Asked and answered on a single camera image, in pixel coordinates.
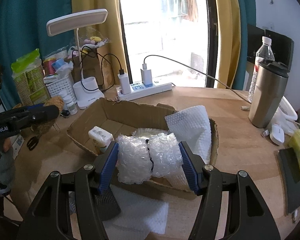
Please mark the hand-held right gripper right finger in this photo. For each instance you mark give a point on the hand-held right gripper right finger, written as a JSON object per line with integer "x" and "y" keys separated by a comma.
{"x": 190, "y": 167}

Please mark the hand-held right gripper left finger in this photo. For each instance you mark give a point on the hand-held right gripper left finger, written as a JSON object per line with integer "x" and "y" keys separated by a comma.
{"x": 107, "y": 166}

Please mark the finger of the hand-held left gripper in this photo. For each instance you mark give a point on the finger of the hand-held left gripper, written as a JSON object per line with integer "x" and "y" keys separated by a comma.
{"x": 40, "y": 116}
{"x": 35, "y": 106}

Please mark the brown plush toy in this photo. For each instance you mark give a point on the brown plush toy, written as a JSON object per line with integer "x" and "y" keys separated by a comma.
{"x": 53, "y": 102}

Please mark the bubble wrap bundle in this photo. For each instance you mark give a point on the bubble wrap bundle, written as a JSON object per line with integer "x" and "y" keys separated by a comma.
{"x": 135, "y": 160}

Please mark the duck print tissue pack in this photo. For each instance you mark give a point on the duck print tissue pack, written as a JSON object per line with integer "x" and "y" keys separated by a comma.
{"x": 100, "y": 137}

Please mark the white foam sheet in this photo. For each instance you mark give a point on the white foam sheet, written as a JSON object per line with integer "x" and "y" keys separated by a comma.
{"x": 140, "y": 212}
{"x": 192, "y": 127}

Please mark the cream round pad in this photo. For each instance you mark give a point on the cream round pad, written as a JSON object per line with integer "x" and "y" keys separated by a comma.
{"x": 150, "y": 132}

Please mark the cardboard box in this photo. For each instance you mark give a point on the cardboard box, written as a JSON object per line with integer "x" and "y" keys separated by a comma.
{"x": 115, "y": 112}

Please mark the person's left hand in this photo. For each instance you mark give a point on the person's left hand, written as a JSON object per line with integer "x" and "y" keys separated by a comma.
{"x": 6, "y": 145}

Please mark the green bag of paper cups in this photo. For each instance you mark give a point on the green bag of paper cups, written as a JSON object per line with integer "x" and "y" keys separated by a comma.
{"x": 30, "y": 80}

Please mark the white pill bottle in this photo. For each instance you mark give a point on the white pill bottle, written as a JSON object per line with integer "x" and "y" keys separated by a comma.
{"x": 72, "y": 106}
{"x": 63, "y": 97}

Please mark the white plastic basket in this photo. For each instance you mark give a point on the white plastic basket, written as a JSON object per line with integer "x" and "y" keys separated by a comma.
{"x": 61, "y": 86}

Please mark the red can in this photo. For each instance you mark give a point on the red can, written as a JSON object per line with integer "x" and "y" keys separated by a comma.
{"x": 49, "y": 66}

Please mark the blue tissue pack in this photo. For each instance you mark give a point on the blue tissue pack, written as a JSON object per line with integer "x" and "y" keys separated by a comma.
{"x": 58, "y": 63}

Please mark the flat white foam sheet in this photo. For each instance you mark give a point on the flat white foam sheet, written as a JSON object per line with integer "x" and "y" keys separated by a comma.
{"x": 140, "y": 212}

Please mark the white power strip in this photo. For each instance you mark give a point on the white power strip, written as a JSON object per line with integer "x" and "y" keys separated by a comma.
{"x": 155, "y": 88}

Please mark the bag of small plush toys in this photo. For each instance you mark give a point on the bag of small plush toys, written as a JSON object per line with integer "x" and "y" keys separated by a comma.
{"x": 95, "y": 41}

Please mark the teal curtain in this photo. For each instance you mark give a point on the teal curtain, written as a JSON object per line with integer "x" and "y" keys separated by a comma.
{"x": 243, "y": 17}
{"x": 27, "y": 17}

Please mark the white desk lamp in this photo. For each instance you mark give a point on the white desk lamp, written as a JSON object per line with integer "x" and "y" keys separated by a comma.
{"x": 75, "y": 22}

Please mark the white computer mouse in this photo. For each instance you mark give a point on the white computer mouse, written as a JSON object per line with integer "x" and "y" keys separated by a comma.
{"x": 277, "y": 133}

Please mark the white and blue charger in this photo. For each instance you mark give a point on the white and blue charger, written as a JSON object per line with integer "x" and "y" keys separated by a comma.
{"x": 146, "y": 78}

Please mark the black phone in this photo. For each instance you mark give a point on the black phone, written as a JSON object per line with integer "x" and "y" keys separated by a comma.
{"x": 291, "y": 180}

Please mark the steel tumbler black lid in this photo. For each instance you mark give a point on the steel tumbler black lid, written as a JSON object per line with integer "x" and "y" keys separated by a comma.
{"x": 267, "y": 100}

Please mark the yellow curtain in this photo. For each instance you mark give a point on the yellow curtain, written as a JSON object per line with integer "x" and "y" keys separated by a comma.
{"x": 227, "y": 30}
{"x": 97, "y": 0}

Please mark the clear water bottle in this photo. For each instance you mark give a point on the clear water bottle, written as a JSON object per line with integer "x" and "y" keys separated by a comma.
{"x": 263, "y": 55}

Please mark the black monitor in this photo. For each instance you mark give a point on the black monitor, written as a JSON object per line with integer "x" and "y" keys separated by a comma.
{"x": 280, "y": 47}

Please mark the hanging clothes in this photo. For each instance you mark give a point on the hanging clothes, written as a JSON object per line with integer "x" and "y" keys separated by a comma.
{"x": 180, "y": 0}

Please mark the black door frame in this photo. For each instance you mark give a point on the black door frame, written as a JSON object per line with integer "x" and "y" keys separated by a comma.
{"x": 211, "y": 30}

